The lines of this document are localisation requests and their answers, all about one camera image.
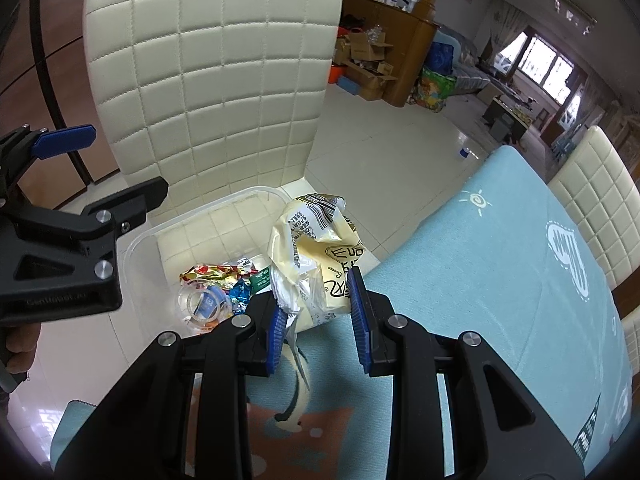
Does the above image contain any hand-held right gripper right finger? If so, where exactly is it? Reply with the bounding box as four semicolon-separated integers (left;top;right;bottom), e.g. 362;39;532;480
347;265;586;480

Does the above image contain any blue bag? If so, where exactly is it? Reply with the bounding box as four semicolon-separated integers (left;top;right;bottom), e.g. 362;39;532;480
430;40;458;73

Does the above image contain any blue foil wrapper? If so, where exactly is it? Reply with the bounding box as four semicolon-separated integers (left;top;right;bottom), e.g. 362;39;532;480
227;277;253;306

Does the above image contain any red yellow snack wrapper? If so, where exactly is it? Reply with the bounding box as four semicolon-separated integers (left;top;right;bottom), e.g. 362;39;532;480
180;264;241;286

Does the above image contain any blue printed tablecloth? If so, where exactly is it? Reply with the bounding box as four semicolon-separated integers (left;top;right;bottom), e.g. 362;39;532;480
50;145;640;480

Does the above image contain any clear plastic bin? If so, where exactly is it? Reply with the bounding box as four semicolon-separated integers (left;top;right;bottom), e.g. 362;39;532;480
122;186;311;341

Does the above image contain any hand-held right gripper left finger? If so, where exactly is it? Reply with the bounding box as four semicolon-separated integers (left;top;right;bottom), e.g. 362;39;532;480
52;290;291;480

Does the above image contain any cream printed plastic wrapper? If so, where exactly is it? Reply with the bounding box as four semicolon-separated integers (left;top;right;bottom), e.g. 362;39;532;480
267;192;366;333

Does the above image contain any person's left hand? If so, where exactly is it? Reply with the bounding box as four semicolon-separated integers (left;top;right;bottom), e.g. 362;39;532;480
0;320;41;376

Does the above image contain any grey sofa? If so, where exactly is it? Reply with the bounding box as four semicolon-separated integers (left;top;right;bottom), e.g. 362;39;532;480
435;30;516;93

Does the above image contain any coffee table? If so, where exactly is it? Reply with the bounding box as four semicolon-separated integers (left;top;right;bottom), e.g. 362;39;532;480
482;95;533;143

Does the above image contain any patterned curtain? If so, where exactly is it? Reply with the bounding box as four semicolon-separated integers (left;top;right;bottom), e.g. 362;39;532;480
487;0;531;61

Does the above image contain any wooden divider cabinet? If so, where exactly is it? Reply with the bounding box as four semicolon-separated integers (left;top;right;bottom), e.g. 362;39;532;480
342;0;441;108

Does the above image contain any cream quilted leather chair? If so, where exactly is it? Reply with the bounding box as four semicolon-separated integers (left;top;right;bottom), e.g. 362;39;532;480
620;307;640;376
547;126;640;291
82;0;383;286

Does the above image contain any clear plastic cup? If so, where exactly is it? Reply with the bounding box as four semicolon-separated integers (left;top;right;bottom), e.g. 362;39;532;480
175;285;233;331

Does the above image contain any ceiling lamp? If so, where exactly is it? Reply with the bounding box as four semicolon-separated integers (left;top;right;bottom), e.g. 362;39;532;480
552;0;598;36

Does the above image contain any window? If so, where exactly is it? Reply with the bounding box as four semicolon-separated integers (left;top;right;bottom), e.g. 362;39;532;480
500;30;586;106

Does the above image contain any colourful printed bag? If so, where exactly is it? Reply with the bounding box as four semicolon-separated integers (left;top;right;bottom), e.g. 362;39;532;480
407;66;458;113

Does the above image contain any pile of cardboard boxes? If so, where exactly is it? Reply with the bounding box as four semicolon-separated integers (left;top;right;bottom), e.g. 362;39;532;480
332;30;401;101

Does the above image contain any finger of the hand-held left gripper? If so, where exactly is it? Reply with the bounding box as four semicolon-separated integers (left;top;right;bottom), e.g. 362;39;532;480
10;176;170;249
0;124;97;187

